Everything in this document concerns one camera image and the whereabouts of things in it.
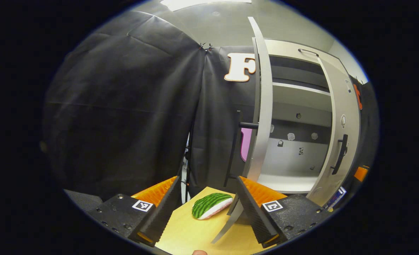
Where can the white and grey cabinet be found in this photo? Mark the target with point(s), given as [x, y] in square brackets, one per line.
[294, 106]

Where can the white cabinet shelf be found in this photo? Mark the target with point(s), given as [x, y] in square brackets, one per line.
[287, 182]
[301, 97]

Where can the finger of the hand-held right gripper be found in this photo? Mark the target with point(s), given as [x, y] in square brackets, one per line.
[361, 173]

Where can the black backdrop cloth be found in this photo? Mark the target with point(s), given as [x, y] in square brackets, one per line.
[370, 134]
[124, 106]

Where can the white cabinet drawer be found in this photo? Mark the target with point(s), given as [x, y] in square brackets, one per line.
[287, 49]

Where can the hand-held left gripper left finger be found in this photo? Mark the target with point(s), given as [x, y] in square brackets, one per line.
[158, 216]

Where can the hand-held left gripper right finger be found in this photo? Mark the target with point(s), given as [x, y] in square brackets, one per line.
[257, 216]

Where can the white cabinet door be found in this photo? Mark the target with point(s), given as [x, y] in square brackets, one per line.
[344, 106]
[264, 106]

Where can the toy watermelon slice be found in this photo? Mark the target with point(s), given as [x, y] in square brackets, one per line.
[209, 204]

